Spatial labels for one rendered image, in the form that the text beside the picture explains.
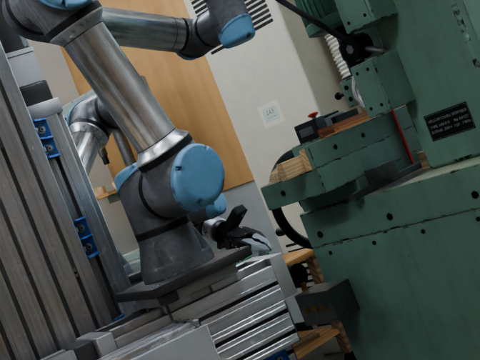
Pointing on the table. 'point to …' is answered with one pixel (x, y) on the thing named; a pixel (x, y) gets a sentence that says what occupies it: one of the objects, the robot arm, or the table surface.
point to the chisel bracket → (348, 92)
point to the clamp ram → (344, 116)
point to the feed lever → (358, 51)
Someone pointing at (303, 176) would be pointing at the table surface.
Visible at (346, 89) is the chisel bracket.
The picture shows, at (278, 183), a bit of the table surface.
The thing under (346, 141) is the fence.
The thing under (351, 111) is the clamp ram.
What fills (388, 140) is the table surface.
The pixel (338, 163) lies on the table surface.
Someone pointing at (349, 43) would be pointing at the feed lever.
